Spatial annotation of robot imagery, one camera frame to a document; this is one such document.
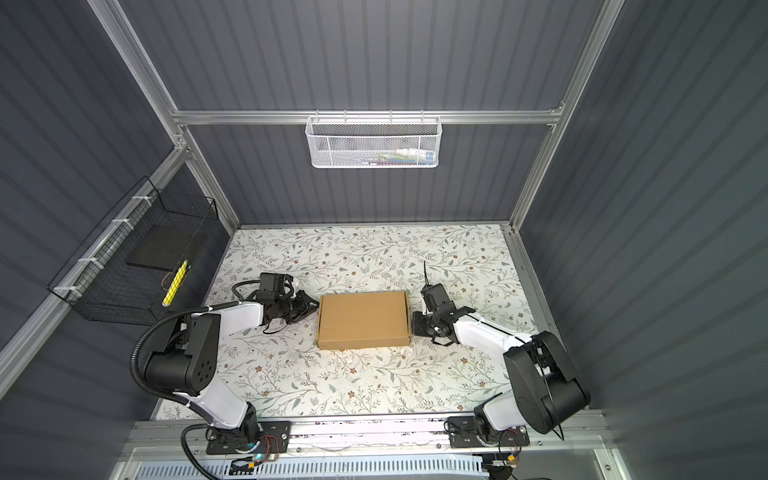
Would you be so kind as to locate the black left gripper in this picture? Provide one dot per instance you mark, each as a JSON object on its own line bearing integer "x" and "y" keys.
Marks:
{"x": 306, "y": 306}

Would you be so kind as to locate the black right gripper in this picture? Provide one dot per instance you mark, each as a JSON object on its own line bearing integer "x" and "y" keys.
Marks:
{"x": 417, "y": 323}

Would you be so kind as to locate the brown cardboard box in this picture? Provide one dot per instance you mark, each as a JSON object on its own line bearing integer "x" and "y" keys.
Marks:
{"x": 364, "y": 320}

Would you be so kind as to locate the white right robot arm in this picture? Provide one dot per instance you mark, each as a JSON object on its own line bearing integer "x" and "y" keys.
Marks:
{"x": 545, "y": 386}

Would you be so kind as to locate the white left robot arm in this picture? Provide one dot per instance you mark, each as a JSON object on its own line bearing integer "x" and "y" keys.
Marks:
{"x": 176, "y": 358}

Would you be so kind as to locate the yellow marker pen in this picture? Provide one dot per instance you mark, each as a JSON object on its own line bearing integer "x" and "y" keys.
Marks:
{"x": 175, "y": 284}

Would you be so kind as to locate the items in white basket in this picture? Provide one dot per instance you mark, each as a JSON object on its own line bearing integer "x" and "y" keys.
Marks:
{"x": 400, "y": 157}

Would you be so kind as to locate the white vented cable duct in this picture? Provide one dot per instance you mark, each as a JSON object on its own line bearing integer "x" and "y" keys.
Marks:
{"x": 447, "y": 466}

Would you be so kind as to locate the black wire mesh basket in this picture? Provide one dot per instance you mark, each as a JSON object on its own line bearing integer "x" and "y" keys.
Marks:
{"x": 121, "y": 273}

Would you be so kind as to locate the white wire mesh basket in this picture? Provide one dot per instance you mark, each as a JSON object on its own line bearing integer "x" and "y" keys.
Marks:
{"x": 336, "y": 146}

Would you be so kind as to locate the aluminium horizontal frame bar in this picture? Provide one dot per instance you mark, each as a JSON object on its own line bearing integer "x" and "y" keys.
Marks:
{"x": 300, "y": 117}

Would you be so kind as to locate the aluminium frame corner post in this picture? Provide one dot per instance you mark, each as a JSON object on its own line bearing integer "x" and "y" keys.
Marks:
{"x": 127, "y": 43}

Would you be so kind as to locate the aluminium right corner post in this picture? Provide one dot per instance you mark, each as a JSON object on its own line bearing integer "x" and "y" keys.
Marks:
{"x": 595, "y": 43}

